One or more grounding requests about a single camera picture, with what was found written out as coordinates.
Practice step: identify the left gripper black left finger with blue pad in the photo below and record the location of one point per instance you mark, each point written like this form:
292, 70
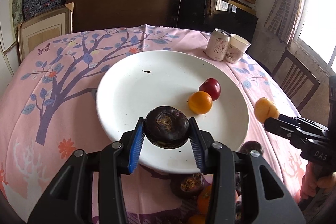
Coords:
68, 197

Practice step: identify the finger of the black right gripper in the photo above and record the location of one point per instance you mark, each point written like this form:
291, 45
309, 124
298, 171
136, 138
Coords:
304, 124
283, 129

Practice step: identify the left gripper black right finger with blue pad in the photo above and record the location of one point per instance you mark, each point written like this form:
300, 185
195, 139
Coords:
264, 198

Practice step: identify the small yellow fruit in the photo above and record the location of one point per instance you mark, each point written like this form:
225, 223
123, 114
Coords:
264, 109

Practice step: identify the dark water chestnut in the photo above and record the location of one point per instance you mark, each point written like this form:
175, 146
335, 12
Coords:
238, 212
248, 146
166, 127
187, 186

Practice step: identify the orange mandarin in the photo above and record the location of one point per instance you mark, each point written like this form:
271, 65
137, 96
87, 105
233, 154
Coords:
204, 199

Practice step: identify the small orange kumquat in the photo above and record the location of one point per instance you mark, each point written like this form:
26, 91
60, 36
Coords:
200, 102

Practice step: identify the orange citrus with stem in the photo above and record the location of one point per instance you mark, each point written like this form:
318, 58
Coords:
197, 219

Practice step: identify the person's right hand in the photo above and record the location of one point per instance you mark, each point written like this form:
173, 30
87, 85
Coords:
310, 183

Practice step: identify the dark wooden chair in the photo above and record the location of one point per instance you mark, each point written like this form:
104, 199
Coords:
296, 77

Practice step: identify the white plate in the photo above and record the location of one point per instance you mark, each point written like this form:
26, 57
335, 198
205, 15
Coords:
139, 83

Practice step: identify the white paper cup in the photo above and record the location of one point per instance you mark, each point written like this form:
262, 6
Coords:
236, 48

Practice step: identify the white drink can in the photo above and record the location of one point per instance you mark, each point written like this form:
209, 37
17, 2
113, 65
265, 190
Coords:
218, 44

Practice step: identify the patterned curtain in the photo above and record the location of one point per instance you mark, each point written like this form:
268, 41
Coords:
283, 18

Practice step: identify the black monitor screen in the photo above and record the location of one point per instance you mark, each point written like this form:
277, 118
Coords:
207, 15

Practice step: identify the framed picture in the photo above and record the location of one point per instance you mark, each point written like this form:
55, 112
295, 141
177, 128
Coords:
48, 25

